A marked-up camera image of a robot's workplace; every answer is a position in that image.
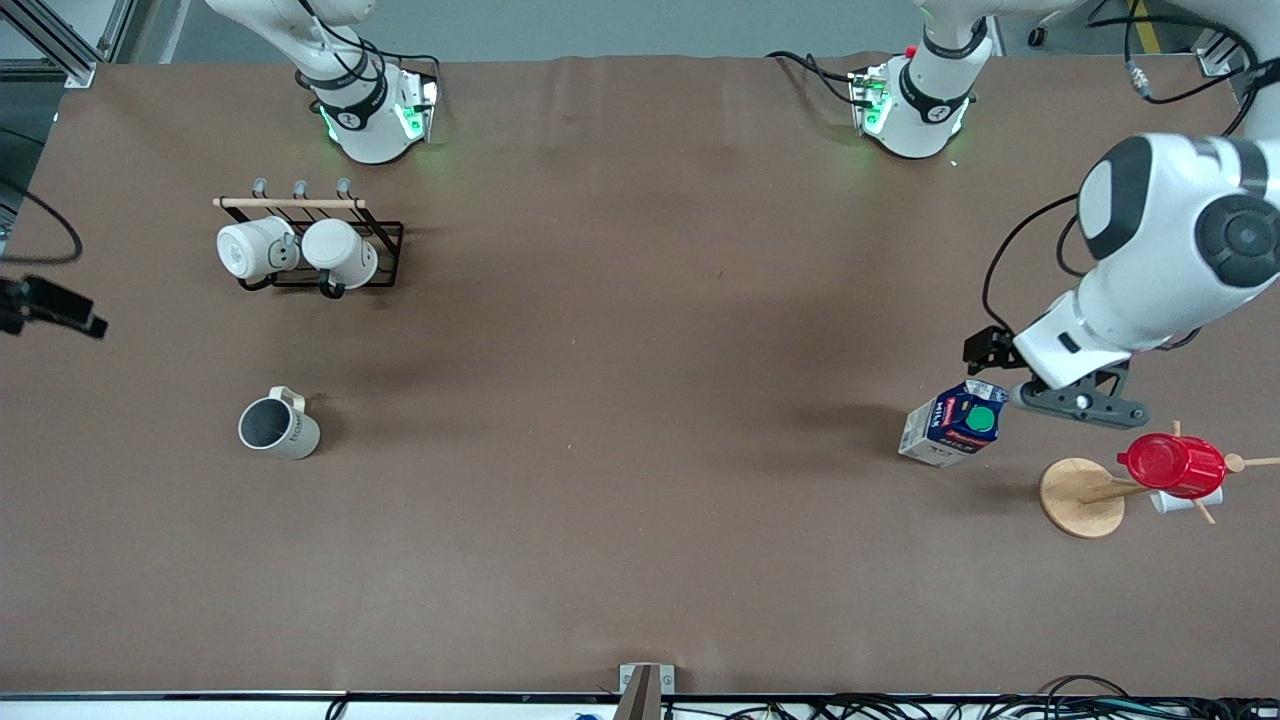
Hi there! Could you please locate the blue white milk carton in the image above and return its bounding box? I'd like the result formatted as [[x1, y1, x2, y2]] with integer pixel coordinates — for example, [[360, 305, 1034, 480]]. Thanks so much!
[[898, 379, 1011, 469]]

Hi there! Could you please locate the beige mug with dark interior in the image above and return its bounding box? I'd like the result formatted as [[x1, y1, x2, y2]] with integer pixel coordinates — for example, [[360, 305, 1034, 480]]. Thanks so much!
[[238, 386, 322, 461]]

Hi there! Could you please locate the red plastic cup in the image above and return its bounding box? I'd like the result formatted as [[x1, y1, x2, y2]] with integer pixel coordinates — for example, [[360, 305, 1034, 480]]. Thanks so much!
[[1117, 433, 1228, 500]]

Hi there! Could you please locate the small white cup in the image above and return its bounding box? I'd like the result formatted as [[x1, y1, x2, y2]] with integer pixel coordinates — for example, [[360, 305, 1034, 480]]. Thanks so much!
[[1150, 486, 1225, 516]]

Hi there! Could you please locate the wooden mug tree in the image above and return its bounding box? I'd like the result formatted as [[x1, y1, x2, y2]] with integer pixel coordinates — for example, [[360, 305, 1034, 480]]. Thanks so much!
[[1039, 420, 1280, 540]]

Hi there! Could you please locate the white mug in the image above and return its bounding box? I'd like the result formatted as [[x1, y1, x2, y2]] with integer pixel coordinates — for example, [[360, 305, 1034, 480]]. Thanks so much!
[[217, 217, 300, 283], [301, 219, 380, 292]]

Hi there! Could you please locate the aluminium frame profile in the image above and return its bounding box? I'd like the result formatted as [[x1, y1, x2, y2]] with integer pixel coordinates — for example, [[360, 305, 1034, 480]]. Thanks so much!
[[1196, 30, 1280, 111], [0, 0, 138, 89]]

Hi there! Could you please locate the black cable with metal plug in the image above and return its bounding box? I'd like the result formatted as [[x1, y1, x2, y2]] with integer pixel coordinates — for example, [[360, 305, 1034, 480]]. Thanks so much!
[[1085, 0, 1263, 137]]

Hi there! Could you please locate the black wire mug rack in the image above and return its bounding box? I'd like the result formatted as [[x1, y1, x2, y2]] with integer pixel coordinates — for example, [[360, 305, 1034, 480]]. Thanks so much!
[[213, 178, 405, 299]]

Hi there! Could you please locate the black left arm base cable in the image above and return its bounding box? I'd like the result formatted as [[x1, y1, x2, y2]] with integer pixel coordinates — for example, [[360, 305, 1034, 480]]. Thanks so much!
[[766, 50, 873, 109]]

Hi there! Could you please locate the black arm base cable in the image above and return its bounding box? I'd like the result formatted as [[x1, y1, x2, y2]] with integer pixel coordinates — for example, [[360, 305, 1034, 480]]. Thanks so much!
[[372, 46, 443, 83], [766, 50, 873, 109]]

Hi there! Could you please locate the black cable bundle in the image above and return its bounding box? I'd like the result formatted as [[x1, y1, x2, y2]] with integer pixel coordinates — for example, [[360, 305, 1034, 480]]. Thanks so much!
[[660, 675, 1280, 720]]

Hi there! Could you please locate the black right arm base cable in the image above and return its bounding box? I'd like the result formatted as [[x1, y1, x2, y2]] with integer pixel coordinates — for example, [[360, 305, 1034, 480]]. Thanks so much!
[[372, 46, 443, 83]]

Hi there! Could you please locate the metal bracket with brown post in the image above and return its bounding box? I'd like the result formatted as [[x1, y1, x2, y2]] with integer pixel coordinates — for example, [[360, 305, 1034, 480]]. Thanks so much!
[[613, 663, 677, 720]]

